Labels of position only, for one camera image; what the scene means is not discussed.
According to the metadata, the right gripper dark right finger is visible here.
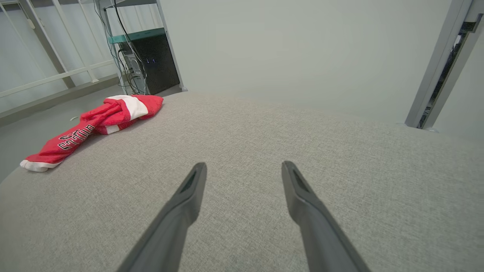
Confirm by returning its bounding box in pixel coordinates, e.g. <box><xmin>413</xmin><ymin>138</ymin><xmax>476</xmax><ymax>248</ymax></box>
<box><xmin>282</xmin><ymin>161</ymin><xmax>371</xmax><ymax>272</ymax></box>

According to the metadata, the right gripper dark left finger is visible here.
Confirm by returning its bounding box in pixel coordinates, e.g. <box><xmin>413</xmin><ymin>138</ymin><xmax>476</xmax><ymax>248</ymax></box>
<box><xmin>116</xmin><ymin>162</ymin><xmax>208</xmax><ymax>272</ymax></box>

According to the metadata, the red white basketball jersey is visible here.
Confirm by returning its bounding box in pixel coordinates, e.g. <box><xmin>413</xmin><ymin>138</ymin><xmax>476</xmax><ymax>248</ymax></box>
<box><xmin>20</xmin><ymin>94</ymin><xmax>164</xmax><ymax>173</ymax></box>

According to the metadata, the grey fabric sofa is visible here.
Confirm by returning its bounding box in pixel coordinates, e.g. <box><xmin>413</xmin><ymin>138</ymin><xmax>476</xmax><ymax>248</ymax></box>
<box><xmin>0</xmin><ymin>91</ymin><xmax>484</xmax><ymax>272</ymax></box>

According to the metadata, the black computer tower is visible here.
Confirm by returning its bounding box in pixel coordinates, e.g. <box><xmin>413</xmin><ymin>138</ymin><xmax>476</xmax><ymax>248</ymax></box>
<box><xmin>119</xmin><ymin>34</ymin><xmax>180</xmax><ymax>95</ymax></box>

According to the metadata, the black computer on shelf rack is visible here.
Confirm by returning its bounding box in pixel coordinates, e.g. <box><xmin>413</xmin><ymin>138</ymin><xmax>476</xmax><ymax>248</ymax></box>
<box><xmin>99</xmin><ymin>0</ymin><xmax>188</xmax><ymax>95</ymax></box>

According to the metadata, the white metal railing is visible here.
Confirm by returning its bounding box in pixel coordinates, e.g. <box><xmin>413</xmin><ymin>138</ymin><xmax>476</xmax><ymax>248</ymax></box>
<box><xmin>0</xmin><ymin>0</ymin><xmax>121</xmax><ymax>99</ymax></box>

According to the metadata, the thin black cable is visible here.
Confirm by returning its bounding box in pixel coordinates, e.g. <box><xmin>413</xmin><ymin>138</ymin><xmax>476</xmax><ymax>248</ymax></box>
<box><xmin>113</xmin><ymin>0</ymin><xmax>149</xmax><ymax>95</ymax></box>
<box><xmin>93</xmin><ymin>0</ymin><xmax>131</xmax><ymax>94</ymax></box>

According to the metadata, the grey metal partition post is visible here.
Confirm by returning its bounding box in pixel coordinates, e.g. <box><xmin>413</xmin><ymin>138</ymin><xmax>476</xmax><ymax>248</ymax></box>
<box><xmin>405</xmin><ymin>0</ymin><xmax>484</xmax><ymax>130</ymax></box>

